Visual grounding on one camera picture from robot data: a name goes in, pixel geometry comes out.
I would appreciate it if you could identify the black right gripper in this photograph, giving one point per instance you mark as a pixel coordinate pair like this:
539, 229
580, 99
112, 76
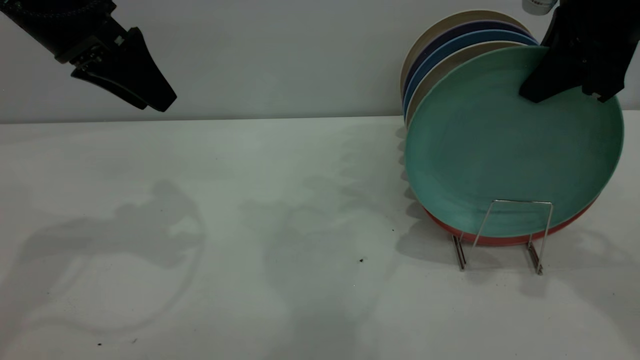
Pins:
595, 35

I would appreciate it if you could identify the white cylindrical part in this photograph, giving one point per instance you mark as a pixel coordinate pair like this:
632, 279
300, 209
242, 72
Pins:
539, 6

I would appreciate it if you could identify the purple plate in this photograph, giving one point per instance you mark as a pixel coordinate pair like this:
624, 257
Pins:
465, 27

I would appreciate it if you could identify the blue plate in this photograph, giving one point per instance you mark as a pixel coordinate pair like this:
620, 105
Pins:
475, 37

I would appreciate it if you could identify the red plate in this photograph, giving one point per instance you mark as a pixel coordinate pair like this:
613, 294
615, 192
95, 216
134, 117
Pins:
500, 241

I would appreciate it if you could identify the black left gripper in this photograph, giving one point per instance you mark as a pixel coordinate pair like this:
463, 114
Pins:
95, 47

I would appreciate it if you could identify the green plate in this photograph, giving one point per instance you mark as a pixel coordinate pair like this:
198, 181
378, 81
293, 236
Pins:
490, 150

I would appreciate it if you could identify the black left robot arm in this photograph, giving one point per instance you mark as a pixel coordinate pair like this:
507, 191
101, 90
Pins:
55, 20

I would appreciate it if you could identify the beige plate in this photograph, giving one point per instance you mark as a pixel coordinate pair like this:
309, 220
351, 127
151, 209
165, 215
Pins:
430, 35
450, 60

